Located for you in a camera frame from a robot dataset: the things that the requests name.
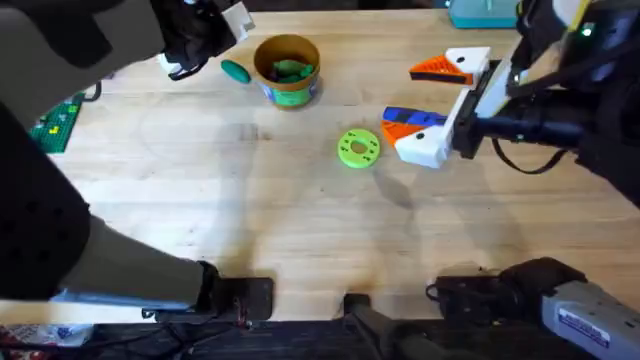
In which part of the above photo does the teal box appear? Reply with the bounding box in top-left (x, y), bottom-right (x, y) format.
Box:
top-left (447, 0), bottom-right (521, 30)

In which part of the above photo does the white printed plastic bag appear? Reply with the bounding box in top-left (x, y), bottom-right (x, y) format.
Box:
top-left (0, 323), bottom-right (95, 360)

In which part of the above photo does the teal oval toy vegetable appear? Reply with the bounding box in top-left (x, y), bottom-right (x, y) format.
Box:
top-left (220, 59), bottom-right (252, 85)

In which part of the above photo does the green disc with holes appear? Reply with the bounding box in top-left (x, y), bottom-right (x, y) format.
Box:
top-left (337, 128), bottom-right (381, 170)

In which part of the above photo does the blue electric screwdriver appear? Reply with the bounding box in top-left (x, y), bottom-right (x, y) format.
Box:
top-left (382, 106), bottom-right (449, 129)

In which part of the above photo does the green board with blocks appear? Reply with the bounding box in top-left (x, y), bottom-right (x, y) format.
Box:
top-left (29, 92), bottom-right (86, 154)

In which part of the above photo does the black stand post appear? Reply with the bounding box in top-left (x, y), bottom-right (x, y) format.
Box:
top-left (342, 293), bottom-right (481, 360)

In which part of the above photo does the brown tub with toys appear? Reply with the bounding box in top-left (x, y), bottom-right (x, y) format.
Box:
top-left (252, 33), bottom-right (321, 109)

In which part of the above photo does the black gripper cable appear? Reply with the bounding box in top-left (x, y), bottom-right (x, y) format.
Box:
top-left (492, 137), bottom-right (569, 176)

